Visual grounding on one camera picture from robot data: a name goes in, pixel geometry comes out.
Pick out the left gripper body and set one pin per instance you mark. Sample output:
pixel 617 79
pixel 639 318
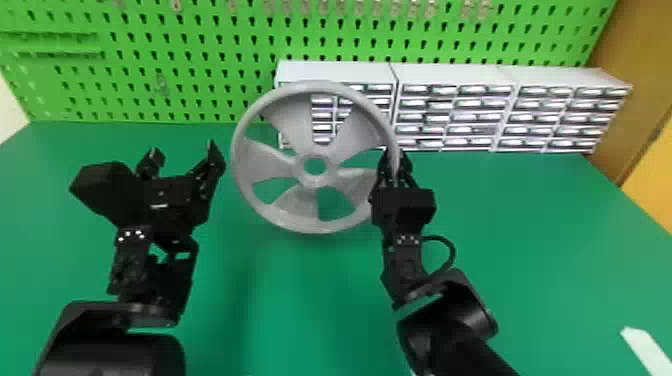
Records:
pixel 168 204

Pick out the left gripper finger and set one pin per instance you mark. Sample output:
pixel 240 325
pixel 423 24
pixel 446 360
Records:
pixel 209 168
pixel 150 164

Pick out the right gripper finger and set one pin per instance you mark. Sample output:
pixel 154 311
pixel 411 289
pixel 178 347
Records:
pixel 384 170
pixel 406 173

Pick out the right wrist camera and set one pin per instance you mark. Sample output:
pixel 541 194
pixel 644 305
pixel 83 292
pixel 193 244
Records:
pixel 403 209

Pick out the white drawer cabinet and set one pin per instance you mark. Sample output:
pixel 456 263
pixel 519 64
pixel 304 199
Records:
pixel 451 115
pixel 562 115
pixel 336 73

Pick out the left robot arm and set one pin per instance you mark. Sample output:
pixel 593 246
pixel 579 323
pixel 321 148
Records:
pixel 131 283

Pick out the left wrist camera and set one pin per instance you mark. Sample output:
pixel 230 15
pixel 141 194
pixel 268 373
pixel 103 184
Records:
pixel 102 186

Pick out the grey wheel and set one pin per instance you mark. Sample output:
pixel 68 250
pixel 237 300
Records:
pixel 273 157

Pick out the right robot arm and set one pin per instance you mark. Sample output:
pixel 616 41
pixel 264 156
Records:
pixel 446 325

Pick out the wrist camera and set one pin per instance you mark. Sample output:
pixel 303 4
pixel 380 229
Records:
pixel 403 209
pixel 102 186

